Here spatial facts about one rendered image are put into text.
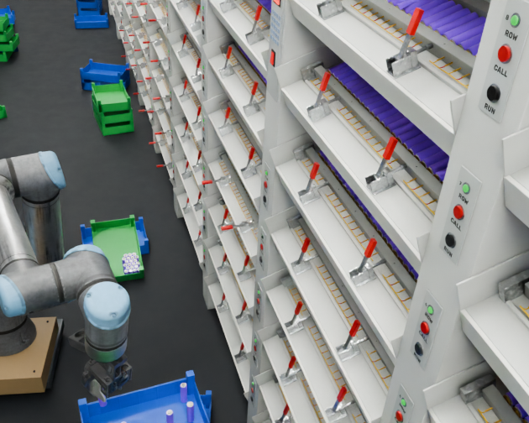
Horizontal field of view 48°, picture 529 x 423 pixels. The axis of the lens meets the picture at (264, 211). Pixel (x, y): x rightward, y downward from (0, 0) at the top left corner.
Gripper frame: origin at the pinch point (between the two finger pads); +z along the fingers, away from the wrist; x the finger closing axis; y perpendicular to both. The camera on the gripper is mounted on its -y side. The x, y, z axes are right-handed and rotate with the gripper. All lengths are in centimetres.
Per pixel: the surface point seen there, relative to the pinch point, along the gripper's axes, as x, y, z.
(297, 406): 34, 37, 2
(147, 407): 10.4, 7.1, 13.0
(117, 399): 4.9, 1.2, 10.1
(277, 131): 46, 3, -60
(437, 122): 16, 44, -99
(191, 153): 108, -75, 24
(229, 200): 71, -24, -6
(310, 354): 35, 35, -18
